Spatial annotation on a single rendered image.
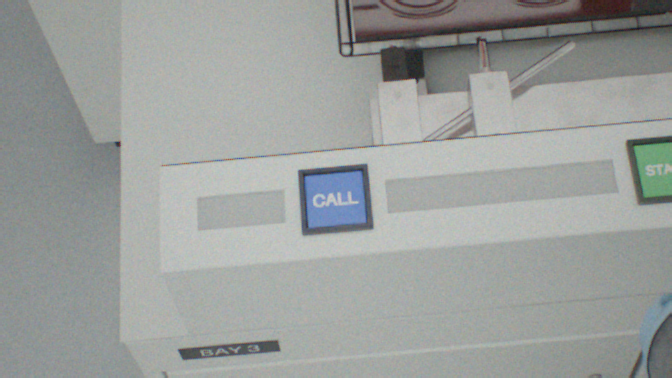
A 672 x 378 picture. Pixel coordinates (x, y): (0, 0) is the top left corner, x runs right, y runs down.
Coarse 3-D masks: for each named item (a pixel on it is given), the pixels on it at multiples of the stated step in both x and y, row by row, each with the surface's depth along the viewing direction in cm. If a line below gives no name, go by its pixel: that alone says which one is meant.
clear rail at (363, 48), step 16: (624, 16) 113; (640, 16) 113; (656, 16) 113; (448, 32) 114; (464, 32) 113; (480, 32) 113; (496, 32) 113; (512, 32) 113; (528, 32) 113; (544, 32) 113; (560, 32) 113; (576, 32) 113; (592, 32) 113; (608, 32) 113; (352, 48) 113; (368, 48) 113; (416, 48) 113; (432, 48) 114
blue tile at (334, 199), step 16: (320, 176) 101; (336, 176) 101; (352, 176) 101; (320, 192) 100; (336, 192) 100; (352, 192) 100; (320, 208) 100; (336, 208) 99; (352, 208) 99; (320, 224) 99; (336, 224) 99
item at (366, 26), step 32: (352, 0) 116; (384, 0) 116; (416, 0) 116; (448, 0) 115; (480, 0) 115; (512, 0) 115; (544, 0) 115; (576, 0) 115; (608, 0) 114; (640, 0) 114; (384, 32) 114; (416, 32) 114
